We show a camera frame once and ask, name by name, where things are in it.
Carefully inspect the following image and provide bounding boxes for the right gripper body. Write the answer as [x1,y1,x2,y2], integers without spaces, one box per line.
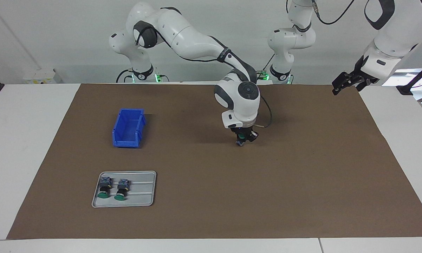
[231,126,259,142]

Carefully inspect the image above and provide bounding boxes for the blue plastic bin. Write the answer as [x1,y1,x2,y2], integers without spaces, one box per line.
[112,108,147,148]

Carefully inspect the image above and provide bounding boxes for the green push button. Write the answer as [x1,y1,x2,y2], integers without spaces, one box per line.
[235,130,250,147]
[114,179,131,201]
[97,177,113,199]

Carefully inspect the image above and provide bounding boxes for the black cable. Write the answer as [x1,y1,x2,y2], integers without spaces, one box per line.
[262,53,276,73]
[254,94,273,128]
[311,0,356,26]
[116,69,134,84]

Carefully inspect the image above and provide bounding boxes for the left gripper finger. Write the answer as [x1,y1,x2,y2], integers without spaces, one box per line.
[332,79,368,96]
[332,71,357,89]

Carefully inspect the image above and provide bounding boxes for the grey metal tray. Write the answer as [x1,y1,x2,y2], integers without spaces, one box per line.
[91,171,157,208]

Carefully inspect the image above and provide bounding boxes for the white box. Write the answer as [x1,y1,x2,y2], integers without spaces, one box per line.
[22,68,57,84]

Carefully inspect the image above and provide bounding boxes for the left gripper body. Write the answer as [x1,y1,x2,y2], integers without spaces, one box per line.
[353,56,380,87]

